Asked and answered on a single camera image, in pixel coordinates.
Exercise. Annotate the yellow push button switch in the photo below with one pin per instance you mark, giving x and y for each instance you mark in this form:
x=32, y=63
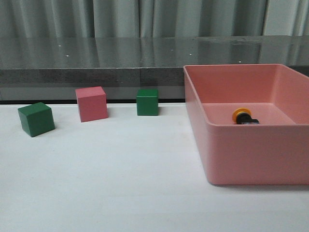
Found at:
x=242, y=116

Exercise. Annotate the right green cube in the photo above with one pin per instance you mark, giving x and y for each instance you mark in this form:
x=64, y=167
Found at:
x=147, y=102

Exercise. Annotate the green cube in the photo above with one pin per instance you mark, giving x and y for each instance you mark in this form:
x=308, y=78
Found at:
x=147, y=102
x=36, y=119

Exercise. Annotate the pink cube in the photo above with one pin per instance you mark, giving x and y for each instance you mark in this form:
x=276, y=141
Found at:
x=92, y=103

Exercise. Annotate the dark grey glossy counter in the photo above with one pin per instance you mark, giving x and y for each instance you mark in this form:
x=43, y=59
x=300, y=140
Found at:
x=51, y=69

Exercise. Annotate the left green cube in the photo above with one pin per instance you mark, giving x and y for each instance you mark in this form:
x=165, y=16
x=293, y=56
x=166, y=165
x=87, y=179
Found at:
x=36, y=119

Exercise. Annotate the pink plastic bin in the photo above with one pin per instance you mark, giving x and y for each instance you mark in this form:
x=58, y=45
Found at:
x=273, y=152

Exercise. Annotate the grey curtain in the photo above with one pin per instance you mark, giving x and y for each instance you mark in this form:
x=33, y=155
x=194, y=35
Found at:
x=152, y=18

